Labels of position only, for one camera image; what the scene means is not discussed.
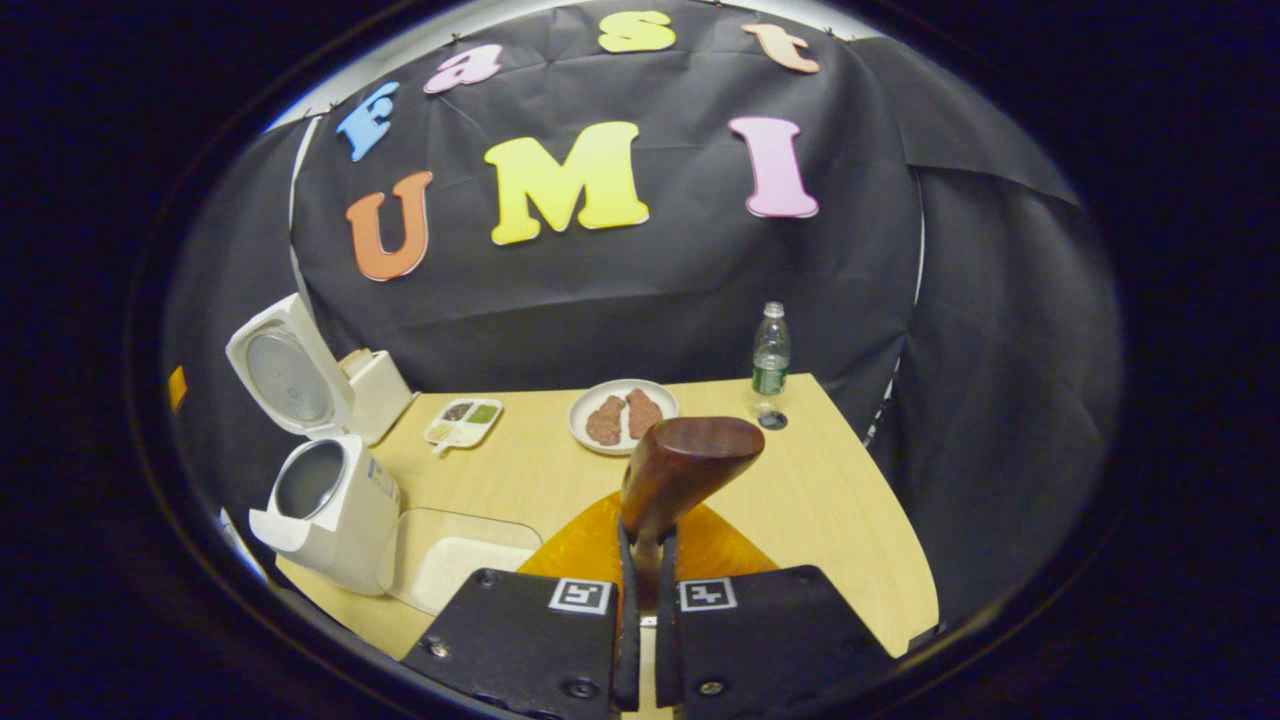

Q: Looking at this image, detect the brown wooden spoon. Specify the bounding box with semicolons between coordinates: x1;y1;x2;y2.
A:
620;416;766;601

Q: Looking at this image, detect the white toaster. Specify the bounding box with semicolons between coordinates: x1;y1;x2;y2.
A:
338;347;416;446

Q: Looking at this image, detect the black backdrop cloth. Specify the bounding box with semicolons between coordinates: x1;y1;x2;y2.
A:
165;0;1123;626

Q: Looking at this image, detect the clear plastic rice box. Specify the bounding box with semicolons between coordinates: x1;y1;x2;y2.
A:
378;507;544;616

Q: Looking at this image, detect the clear plastic water bottle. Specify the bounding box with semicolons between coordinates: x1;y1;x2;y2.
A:
751;302;792;397

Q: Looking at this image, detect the white rice cooker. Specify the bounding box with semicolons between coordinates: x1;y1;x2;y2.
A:
225;293;403;598

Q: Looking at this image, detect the white divided seasoning dish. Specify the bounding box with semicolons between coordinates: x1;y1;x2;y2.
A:
423;398;504;456

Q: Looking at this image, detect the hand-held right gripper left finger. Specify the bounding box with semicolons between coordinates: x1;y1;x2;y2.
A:
400;490;643;720

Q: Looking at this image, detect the brown meat piece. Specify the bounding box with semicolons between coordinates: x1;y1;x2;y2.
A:
625;388;664;441
585;395;627;447

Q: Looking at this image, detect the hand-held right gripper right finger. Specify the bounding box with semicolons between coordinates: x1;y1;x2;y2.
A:
655;500;896;720

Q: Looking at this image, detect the white round plate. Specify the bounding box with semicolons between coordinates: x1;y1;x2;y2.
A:
568;378;681;457

